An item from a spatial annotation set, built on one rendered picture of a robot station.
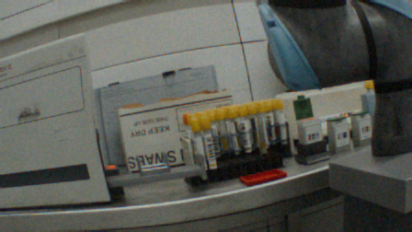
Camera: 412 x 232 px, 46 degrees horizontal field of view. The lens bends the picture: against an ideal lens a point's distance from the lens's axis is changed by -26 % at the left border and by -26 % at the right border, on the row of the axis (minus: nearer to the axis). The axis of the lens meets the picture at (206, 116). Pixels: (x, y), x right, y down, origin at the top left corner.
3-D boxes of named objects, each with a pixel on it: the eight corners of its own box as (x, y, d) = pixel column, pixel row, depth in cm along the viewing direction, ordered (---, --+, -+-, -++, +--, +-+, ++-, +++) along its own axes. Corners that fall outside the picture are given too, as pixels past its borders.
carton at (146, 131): (129, 179, 127) (115, 108, 126) (124, 166, 156) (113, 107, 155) (246, 160, 131) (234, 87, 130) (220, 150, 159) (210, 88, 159)
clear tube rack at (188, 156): (193, 178, 119) (187, 140, 118) (187, 172, 129) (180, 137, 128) (294, 156, 122) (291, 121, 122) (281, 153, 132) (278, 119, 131)
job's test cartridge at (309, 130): (306, 156, 109) (303, 121, 108) (300, 154, 113) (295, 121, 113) (324, 151, 109) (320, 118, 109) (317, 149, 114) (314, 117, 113)
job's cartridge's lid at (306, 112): (291, 96, 113) (291, 96, 114) (296, 121, 113) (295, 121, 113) (309, 93, 114) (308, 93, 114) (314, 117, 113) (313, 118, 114)
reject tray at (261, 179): (248, 186, 98) (247, 181, 98) (239, 181, 105) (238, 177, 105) (287, 177, 100) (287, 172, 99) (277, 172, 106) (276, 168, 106)
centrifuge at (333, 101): (293, 152, 128) (285, 94, 128) (278, 140, 158) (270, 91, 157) (378, 131, 128) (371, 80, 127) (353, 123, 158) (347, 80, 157)
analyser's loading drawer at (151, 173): (92, 193, 98) (85, 165, 98) (92, 189, 105) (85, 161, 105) (207, 179, 102) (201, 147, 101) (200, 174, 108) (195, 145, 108)
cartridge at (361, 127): (360, 146, 112) (357, 114, 111) (352, 145, 116) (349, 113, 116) (372, 142, 112) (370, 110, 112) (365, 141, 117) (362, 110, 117)
